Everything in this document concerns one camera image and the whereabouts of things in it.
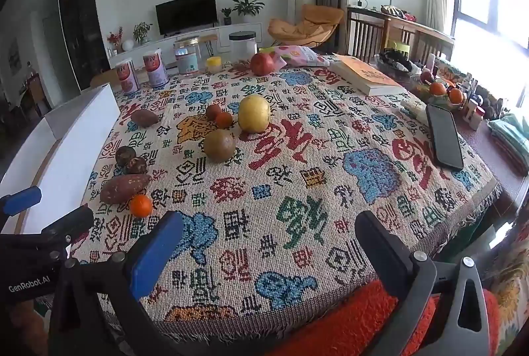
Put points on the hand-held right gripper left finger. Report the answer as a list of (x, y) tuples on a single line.
[(155, 254)]

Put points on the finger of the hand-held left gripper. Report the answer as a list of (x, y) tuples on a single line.
[(20, 201), (68, 221)]

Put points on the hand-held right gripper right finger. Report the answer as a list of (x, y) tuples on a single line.
[(378, 246)]

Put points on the large tangerine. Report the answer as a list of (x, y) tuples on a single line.
[(141, 206)]

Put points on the large sweet potato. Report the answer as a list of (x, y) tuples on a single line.
[(124, 188)]

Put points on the white cardboard box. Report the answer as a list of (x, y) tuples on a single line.
[(74, 141)]

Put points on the dark round fruit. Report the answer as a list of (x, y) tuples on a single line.
[(138, 166), (123, 154)]

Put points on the brown round fruit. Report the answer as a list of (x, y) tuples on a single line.
[(219, 146)]

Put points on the yellow pear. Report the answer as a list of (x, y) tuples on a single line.
[(254, 114)]

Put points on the orange fuzzy cushion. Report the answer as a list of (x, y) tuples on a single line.
[(363, 323)]

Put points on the black smartphone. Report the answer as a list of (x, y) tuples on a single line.
[(444, 137)]

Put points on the small sweet potato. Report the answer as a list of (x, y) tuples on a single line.
[(144, 117)]

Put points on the floral sofa cover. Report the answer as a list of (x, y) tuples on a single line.
[(512, 290)]

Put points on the white tube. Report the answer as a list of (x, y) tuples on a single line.
[(413, 109)]

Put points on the small tangerine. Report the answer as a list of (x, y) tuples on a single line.
[(224, 120)]

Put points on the small brown fruit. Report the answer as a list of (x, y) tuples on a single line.
[(212, 111)]

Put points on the fruit bowl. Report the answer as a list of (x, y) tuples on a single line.
[(440, 100)]

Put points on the orange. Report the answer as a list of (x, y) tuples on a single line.
[(456, 96), (438, 89)]

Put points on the orange cover book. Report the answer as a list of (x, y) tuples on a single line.
[(365, 74)]

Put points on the green folded cloth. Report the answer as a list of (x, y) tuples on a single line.
[(510, 134)]

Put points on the purple red lidded tub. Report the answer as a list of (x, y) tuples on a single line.
[(155, 68)]

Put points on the white round lamp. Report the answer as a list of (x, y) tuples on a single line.
[(127, 44)]

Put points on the red flower vase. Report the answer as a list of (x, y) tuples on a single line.
[(115, 39)]

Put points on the black bag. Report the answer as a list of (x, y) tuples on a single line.
[(394, 59)]

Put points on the black display cabinet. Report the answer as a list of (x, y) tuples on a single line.
[(80, 17)]

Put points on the glass jar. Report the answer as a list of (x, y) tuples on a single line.
[(188, 57)]

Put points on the potted plant green vase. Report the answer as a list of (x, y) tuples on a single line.
[(141, 31)]

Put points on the pink snack bag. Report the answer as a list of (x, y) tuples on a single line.
[(299, 56)]

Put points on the wooden bench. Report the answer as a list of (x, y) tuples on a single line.
[(368, 31)]

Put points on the red apple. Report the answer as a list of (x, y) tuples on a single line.
[(261, 64)]

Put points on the wooden stool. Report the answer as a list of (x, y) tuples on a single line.
[(208, 38)]

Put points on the white canister black lid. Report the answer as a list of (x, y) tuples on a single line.
[(243, 46)]

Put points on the white television cabinet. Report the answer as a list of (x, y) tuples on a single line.
[(225, 34)]

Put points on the orange lounge chair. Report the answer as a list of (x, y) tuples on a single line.
[(310, 25)]

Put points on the flat screen television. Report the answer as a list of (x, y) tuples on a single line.
[(187, 13)]

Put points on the small potted plant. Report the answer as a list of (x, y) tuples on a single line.
[(226, 15)]

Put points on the large potted plant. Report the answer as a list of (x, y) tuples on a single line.
[(248, 6)]

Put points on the window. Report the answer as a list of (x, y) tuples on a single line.
[(487, 0)]

